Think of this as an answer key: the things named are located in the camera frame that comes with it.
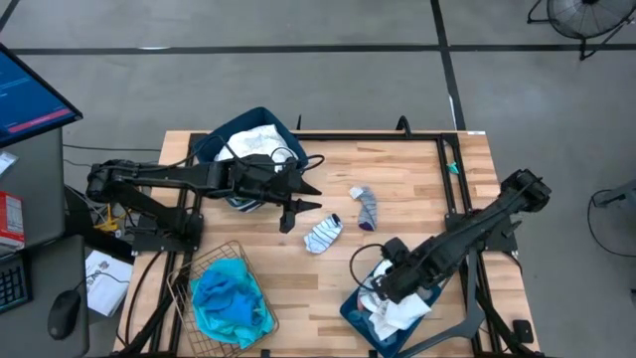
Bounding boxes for computer monitor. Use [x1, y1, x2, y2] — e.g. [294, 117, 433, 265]
[0, 42, 84, 149]

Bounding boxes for red and white box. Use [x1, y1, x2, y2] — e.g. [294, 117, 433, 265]
[0, 191, 26, 253]

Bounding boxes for grey stand base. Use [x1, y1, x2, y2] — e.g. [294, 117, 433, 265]
[590, 178, 636, 210]

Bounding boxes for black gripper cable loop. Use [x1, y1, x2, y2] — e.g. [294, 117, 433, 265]
[348, 243, 395, 292]

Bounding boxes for grey camera mount arm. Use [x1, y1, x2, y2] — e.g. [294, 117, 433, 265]
[397, 246, 487, 358]

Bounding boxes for black keyboard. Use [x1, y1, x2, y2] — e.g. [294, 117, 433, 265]
[0, 253, 32, 314]

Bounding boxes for white sock grey stripes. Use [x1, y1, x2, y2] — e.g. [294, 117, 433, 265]
[357, 259, 432, 342]

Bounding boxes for gold wire basket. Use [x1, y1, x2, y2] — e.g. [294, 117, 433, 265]
[166, 240, 280, 358]

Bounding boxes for yellow cable bundle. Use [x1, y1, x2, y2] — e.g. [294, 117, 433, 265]
[93, 206, 123, 235]

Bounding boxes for small white card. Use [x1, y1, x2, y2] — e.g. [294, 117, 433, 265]
[0, 150, 20, 176]

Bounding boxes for printed white paper sheet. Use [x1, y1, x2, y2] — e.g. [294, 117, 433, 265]
[83, 250, 135, 318]

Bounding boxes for black power box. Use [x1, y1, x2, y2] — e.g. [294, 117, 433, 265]
[512, 319, 536, 344]

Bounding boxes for grey purple striped sock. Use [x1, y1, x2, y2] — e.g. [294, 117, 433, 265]
[348, 185, 379, 233]

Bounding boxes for black floor fan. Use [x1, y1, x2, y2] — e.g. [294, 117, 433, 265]
[527, 0, 636, 62]

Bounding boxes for teal plastic bin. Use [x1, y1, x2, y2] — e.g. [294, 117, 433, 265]
[339, 257, 444, 358]

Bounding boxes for black floor cable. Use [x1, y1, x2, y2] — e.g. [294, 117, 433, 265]
[586, 188, 636, 259]

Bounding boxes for white sock thin dark stripes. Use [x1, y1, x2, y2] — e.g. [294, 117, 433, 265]
[303, 213, 345, 256]

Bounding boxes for black aluminium table frame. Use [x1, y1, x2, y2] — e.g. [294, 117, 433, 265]
[111, 129, 546, 358]

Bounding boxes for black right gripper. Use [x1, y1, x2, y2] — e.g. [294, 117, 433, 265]
[372, 237, 441, 305]

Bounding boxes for turquoise cloth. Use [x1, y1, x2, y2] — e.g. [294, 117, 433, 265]
[190, 257, 276, 350]

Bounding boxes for black computer mouse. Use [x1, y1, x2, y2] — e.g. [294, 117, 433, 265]
[47, 289, 82, 342]

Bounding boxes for grey desk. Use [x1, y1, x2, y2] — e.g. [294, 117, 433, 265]
[0, 126, 91, 358]

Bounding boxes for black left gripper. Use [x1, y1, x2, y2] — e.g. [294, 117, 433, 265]
[228, 152, 323, 235]

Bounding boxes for navy white striped fabric bin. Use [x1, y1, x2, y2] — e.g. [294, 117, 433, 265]
[192, 106, 310, 215]

